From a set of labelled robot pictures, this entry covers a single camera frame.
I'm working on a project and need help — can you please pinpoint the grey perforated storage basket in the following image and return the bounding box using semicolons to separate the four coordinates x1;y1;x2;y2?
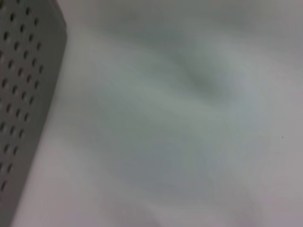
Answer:
0;0;68;227

